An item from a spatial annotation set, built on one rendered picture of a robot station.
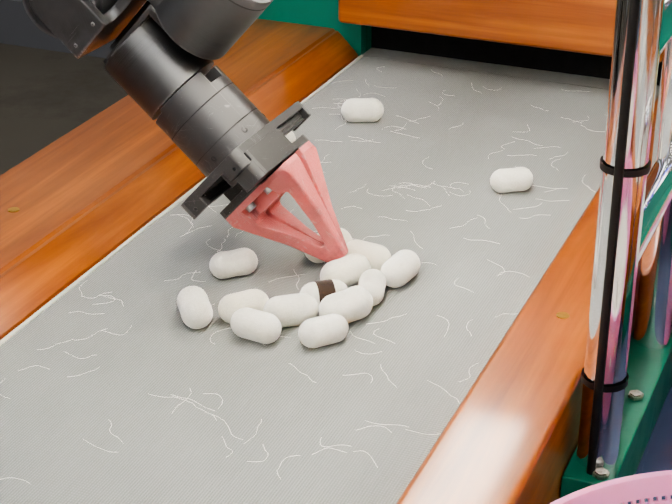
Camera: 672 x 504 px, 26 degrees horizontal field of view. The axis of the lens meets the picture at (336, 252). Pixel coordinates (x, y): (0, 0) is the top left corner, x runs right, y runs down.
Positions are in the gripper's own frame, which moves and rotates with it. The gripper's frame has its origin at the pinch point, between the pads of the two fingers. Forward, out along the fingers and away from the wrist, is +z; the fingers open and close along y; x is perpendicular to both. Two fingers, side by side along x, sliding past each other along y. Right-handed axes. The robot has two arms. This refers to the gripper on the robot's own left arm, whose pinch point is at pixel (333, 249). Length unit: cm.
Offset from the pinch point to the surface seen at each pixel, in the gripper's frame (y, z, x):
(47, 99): 187, -67, 160
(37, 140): 165, -57, 152
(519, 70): 45.9, 0.6, 2.1
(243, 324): -10.8, -0.6, 1.4
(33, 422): -23.6, -4.9, 7.0
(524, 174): 18.5, 6.1, -4.9
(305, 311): -7.6, 1.5, -0.5
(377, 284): -2.9, 3.6, -2.7
